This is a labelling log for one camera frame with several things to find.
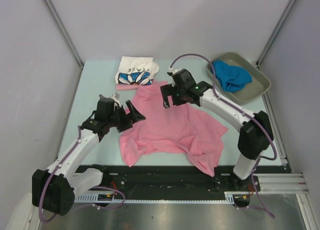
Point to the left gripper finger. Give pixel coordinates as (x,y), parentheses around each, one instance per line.
(135,116)
(130,108)

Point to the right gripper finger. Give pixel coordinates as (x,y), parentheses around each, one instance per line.
(166,90)
(166,102)

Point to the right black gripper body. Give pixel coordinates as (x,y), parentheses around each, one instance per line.
(178,97)

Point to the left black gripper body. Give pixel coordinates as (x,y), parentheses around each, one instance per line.
(119,118)

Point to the pink t shirt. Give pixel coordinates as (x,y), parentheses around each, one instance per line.
(177,130)
(122,87)

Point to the blue t shirt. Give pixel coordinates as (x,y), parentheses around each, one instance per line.
(231,78)

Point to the grey plastic tray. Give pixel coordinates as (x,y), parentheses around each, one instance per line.
(260,83)

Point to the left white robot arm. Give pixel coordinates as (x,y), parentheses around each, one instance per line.
(56,188)

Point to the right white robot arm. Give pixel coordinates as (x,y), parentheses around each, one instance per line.
(255,132)

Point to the folded pink t shirt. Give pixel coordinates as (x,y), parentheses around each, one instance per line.
(122,87)

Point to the white flower print t shirt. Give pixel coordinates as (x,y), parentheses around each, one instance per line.
(134,71)

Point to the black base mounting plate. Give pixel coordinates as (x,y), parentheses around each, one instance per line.
(170,182)

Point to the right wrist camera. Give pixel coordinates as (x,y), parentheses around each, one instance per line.
(172,71)

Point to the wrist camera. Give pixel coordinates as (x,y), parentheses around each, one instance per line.
(115,97)
(172,71)

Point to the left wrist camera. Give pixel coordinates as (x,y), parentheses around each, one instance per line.
(115,97)

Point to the grey slotted cable duct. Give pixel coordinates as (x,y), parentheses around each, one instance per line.
(104,198)

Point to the left aluminium frame post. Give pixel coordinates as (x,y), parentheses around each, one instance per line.
(63,31)

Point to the aluminium frame post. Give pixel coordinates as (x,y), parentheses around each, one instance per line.
(63,31)
(277,29)

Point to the right aluminium frame post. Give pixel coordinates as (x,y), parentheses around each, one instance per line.
(277,29)

